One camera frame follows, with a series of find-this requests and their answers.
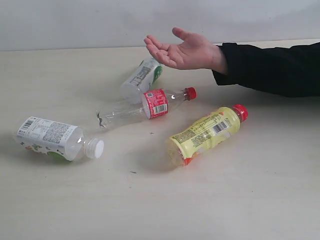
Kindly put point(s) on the open bare human hand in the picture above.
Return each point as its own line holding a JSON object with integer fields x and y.
{"x": 195, "y": 52}

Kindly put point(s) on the white green label bottle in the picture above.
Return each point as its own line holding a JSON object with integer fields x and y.
{"x": 141, "y": 80}

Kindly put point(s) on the clear red label bottle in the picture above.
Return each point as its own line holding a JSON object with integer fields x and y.
{"x": 153, "y": 103}

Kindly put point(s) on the yellow red cap bottle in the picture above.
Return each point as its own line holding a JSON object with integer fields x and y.
{"x": 205, "y": 134}

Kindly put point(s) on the white cap label bottle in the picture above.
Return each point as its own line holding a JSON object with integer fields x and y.
{"x": 57, "y": 139}

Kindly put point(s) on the black sleeved forearm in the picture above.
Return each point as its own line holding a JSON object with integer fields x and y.
{"x": 290, "y": 72}

